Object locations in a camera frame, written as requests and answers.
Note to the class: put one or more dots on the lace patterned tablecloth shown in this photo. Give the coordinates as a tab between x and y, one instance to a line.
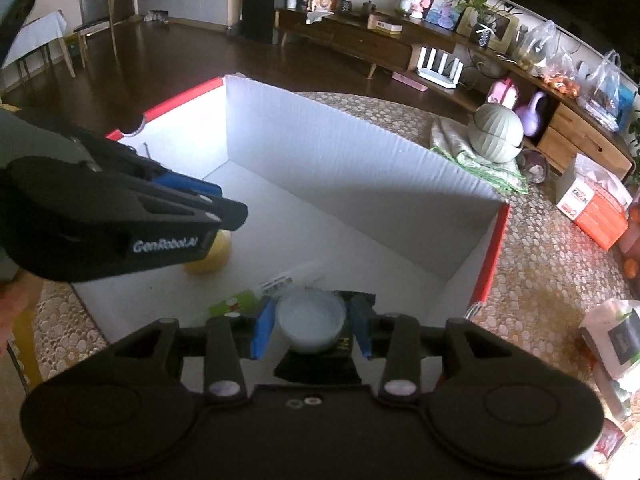
549	274

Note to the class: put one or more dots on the wooden tv console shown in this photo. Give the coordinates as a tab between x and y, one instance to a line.
403	46

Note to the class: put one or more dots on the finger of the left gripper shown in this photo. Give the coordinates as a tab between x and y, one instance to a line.
229	214
186	184

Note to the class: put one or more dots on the red cardboard box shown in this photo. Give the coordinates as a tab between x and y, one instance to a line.
332	201

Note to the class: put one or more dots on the folded green white cloth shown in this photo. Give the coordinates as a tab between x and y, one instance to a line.
450	139

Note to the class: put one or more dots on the white wifi router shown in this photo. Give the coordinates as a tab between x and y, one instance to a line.
439	67

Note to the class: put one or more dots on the black cabinet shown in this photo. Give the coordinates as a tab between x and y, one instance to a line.
257	22

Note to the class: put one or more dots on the purple vase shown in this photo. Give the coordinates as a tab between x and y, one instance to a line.
529	116

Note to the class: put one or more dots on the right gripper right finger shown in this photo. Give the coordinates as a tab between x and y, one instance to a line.
394	338

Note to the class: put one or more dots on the clear bag of oranges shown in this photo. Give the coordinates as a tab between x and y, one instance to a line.
541	55

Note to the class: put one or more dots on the plastic bag of fruit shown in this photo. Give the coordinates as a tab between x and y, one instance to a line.
628	247

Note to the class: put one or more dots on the clear bag on console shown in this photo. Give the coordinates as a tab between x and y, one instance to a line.
600	93

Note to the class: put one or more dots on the white green plastic bag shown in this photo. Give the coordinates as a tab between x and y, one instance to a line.
612	333

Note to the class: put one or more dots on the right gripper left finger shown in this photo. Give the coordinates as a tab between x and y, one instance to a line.
231	340

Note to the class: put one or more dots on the orange white tissue box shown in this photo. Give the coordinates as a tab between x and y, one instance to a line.
594	199

